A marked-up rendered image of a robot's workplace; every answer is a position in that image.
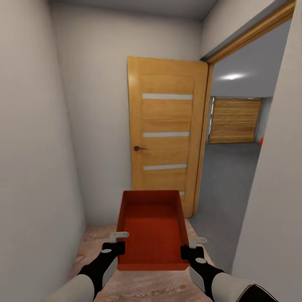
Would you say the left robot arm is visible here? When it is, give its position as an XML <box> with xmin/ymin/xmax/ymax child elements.
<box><xmin>39</xmin><ymin>232</ymin><xmax>129</xmax><ymax>302</ymax></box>

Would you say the storage box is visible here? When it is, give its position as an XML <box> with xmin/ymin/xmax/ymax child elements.
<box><xmin>116</xmin><ymin>190</ymin><xmax>190</xmax><ymax>271</ymax></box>

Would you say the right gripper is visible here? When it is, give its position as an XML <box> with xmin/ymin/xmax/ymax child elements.
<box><xmin>180</xmin><ymin>245</ymin><xmax>204</xmax><ymax>260</ymax></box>

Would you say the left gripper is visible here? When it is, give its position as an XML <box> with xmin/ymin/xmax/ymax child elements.
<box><xmin>102</xmin><ymin>241</ymin><xmax>125</xmax><ymax>255</ymax></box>

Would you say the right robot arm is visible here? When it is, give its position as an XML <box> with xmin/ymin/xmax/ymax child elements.
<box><xmin>180</xmin><ymin>237</ymin><xmax>280</xmax><ymax>302</ymax></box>

